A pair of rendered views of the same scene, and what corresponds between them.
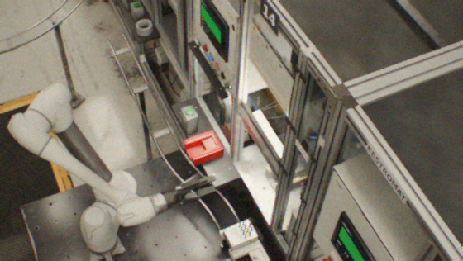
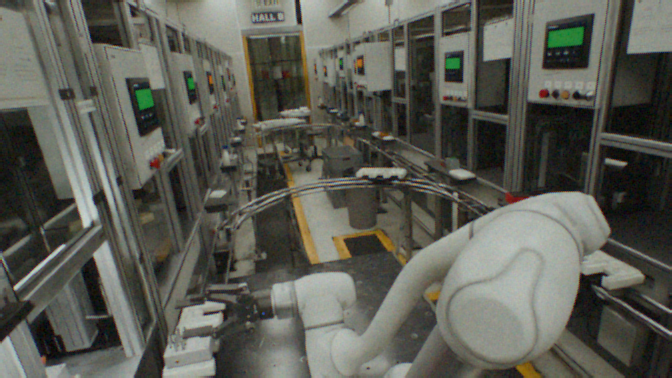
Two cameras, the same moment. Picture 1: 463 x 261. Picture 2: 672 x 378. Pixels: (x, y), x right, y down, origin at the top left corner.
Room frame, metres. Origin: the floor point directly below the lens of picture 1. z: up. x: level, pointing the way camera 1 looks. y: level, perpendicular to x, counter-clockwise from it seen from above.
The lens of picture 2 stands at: (1.98, 0.70, 1.68)
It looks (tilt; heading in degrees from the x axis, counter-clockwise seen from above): 19 degrees down; 198
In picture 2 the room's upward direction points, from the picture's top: 5 degrees counter-clockwise
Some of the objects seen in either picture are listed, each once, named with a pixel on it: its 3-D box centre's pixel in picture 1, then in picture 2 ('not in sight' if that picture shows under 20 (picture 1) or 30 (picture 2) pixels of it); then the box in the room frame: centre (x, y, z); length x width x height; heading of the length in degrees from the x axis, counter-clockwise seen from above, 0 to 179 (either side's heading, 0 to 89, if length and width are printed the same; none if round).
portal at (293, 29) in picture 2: not in sight; (279, 88); (-6.32, -3.18, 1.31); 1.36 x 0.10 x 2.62; 118
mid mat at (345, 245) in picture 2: not in sight; (369, 254); (-1.09, -0.04, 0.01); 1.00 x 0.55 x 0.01; 28
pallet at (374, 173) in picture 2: not in sight; (381, 176); (-0.83, 0.15, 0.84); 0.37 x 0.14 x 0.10; 86
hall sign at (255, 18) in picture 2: not in sight; (267, 17); (-6.24, -3.21, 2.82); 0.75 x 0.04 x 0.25; 118
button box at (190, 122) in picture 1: (191, 119); not in sight; (1.81, 0.20, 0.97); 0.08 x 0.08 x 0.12; 28
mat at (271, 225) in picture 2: not in sight; (276, 189); (-2.92, -1.86, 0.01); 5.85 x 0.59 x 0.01; 28
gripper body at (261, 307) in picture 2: (174, 197); (255, 306); (1.27, 0.22, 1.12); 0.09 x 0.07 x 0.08; 118
